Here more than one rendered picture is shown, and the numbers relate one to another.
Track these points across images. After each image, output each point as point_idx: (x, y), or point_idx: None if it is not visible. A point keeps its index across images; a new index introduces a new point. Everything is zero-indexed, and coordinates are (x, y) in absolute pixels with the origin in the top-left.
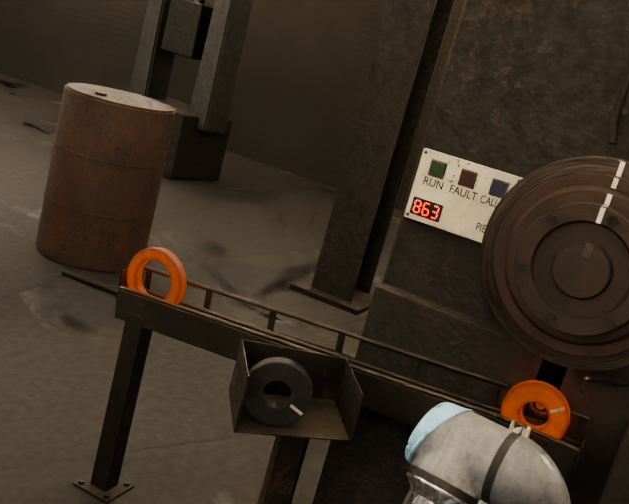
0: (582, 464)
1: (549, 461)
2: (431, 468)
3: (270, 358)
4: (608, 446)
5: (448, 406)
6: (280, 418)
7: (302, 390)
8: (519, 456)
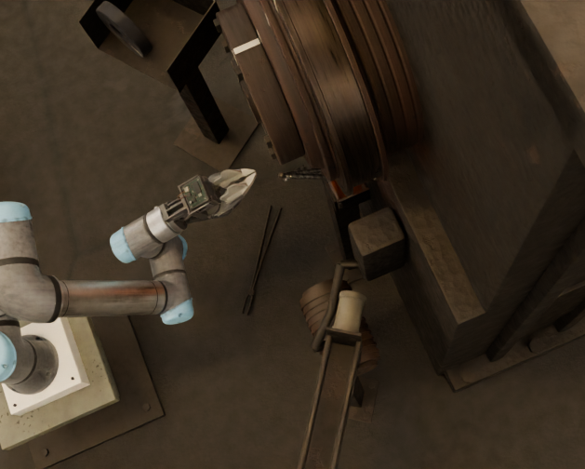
0: (382, 200)
1: (6, 294)
2: None
3: (106, 4)
4: (389, 206)
5: None
6: (132, 49)
7: (130, 41)
8: None
